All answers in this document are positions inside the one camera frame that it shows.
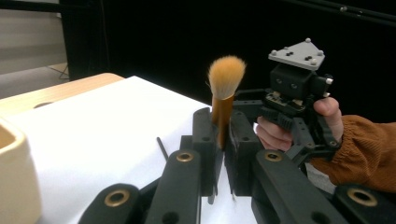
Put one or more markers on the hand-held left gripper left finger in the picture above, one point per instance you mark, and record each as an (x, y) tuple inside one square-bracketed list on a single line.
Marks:
[(207, 155)]

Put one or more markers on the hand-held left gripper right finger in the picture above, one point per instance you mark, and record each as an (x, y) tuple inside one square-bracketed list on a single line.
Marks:
[(243, 161)]

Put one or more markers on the large orange-bristle makeup brush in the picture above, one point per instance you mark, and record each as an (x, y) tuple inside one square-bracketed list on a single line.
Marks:
[(225, 77)]

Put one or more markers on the thin black makeup brush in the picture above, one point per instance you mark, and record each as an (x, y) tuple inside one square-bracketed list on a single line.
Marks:
[(162, 147)]

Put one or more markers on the cream square cup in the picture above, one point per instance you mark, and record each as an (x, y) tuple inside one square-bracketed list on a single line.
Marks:
[(15, 186)]

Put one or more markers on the white table sheet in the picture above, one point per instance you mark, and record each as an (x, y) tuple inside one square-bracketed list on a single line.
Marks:
[(109, 124)]

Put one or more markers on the black curtain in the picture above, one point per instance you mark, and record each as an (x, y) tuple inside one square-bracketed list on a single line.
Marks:
[(155, 37)]

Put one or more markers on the black metal rail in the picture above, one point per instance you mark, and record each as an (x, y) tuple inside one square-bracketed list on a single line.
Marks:
[(342, 8)]

